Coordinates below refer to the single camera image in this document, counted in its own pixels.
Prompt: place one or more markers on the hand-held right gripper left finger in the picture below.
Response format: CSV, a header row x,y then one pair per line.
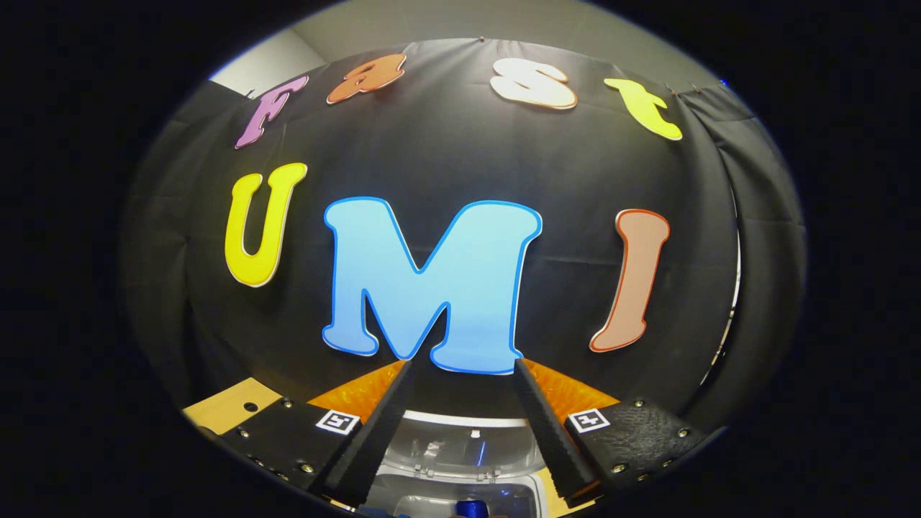
x,y
381,439

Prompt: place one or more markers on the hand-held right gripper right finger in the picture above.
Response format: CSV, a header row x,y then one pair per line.
x,y
547,439

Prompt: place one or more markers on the white desktop garbage bin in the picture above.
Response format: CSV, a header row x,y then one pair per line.
x,y
432,439

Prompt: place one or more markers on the silver-topped pop can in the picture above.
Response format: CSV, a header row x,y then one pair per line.
x,y
471,509

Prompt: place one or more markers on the wooden desktop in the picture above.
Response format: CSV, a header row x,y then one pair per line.
x,y
223,406

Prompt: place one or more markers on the black backdrop cloth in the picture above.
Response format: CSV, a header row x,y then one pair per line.
x,y
446,158

